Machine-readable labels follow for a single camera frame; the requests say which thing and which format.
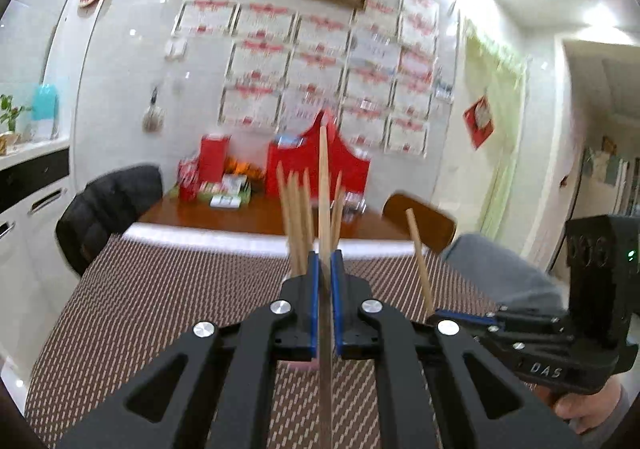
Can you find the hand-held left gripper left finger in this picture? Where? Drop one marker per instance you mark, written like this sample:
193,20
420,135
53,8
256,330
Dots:
314,309

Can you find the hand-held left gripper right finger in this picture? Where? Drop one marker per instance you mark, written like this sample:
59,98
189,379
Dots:
336,309

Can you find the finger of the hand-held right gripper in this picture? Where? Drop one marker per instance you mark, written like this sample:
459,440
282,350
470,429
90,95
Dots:
525,322
540,344

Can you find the pink cup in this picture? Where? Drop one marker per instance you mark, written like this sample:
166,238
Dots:
305,365

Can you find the long bamboo chopstick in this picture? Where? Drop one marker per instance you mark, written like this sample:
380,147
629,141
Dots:
420,264
325,189
336,214
308,214
298,224
287,219

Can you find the person's right hand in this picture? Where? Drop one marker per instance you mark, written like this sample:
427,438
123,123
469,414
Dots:
590,411

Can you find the grey cloth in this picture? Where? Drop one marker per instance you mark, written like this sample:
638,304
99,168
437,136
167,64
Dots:
500,274

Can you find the clear plastic container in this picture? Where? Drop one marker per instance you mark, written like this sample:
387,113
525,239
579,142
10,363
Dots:
355,206

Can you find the wooden chair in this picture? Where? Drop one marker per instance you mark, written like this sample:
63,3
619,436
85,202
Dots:
425,224

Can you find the small white box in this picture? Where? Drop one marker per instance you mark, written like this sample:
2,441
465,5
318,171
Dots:
224,201

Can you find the green tray with packets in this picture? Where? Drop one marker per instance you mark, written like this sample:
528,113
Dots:
225,189

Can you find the pile of oranges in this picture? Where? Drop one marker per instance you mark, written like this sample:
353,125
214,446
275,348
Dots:
245,168

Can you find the brown dotted placemat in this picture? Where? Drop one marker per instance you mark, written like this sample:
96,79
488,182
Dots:
150,304

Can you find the pack of red cans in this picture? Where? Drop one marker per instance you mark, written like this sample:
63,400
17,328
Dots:
188,179

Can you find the tall red box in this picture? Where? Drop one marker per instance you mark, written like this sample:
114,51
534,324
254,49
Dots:
214,156

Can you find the pale green door curtain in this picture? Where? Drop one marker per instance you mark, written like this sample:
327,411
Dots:
495,129

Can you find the black jacket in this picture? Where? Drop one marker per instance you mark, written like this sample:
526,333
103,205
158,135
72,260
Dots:
110,209

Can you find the small photo print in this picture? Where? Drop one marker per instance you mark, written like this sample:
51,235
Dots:
444,90

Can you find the group of paper certificates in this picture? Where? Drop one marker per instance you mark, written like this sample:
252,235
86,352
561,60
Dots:
310,59

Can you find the hanging brush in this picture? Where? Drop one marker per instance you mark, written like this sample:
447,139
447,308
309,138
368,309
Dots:
153,114

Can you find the black and white sideboard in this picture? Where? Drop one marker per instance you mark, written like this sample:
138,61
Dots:
30,209

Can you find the teal water dispenser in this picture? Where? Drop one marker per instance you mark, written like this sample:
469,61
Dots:
45,109

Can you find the potted plant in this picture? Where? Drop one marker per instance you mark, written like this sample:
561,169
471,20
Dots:
9,116

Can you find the red wall decoration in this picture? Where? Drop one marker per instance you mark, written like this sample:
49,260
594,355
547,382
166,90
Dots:
479,121

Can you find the white wall switch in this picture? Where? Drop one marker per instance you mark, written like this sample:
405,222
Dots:
176,49

